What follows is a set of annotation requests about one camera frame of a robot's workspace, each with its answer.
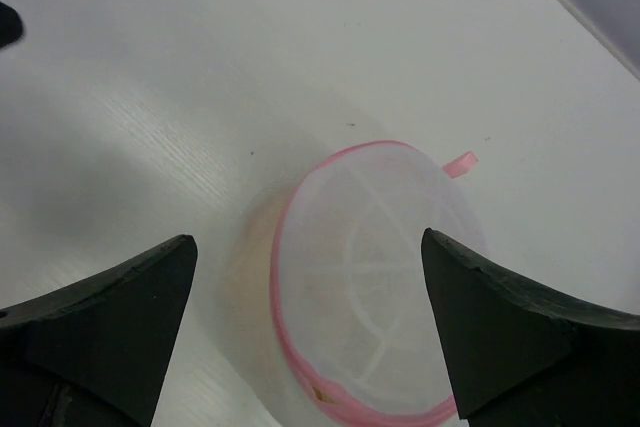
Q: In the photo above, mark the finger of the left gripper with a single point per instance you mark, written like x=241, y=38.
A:
x=11, y=26

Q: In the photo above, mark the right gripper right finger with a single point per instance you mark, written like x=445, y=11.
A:
x=519, y=353

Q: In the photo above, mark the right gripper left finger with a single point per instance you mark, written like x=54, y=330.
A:
x=96, y=352

